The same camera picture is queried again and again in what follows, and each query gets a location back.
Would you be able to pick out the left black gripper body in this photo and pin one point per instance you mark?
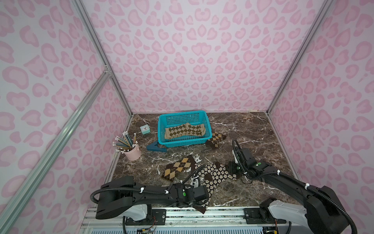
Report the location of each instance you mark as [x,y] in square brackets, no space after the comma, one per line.
[203,196]

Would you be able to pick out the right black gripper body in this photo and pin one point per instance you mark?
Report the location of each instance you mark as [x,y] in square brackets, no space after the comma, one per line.
[235,167]

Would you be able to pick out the daisy sock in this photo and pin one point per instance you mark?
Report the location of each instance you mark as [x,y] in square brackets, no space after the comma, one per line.
[216,174]
[203,207]

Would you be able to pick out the dark brown argyle sock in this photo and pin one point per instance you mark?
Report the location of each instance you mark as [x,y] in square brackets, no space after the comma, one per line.
[173,169]
[216,139]

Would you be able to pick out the tan argyle sock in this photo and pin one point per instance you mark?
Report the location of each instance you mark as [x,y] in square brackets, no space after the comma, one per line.
[185,130]

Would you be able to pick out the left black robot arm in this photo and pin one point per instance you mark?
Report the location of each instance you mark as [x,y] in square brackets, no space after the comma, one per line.
[135,200]

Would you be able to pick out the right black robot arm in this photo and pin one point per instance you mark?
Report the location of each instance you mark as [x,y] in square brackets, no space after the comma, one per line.
[324,212]

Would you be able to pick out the teal plastic basket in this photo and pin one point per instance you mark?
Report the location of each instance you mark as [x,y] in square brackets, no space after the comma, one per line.
[176,119]

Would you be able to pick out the small teal clock cube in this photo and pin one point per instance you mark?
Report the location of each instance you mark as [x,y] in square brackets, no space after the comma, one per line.
[145,129]

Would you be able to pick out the bundle of pencils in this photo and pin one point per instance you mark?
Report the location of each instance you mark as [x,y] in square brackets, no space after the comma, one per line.
[125,143]

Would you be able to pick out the aluminium front rail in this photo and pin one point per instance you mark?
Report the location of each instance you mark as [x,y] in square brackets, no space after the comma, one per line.
[216,220]

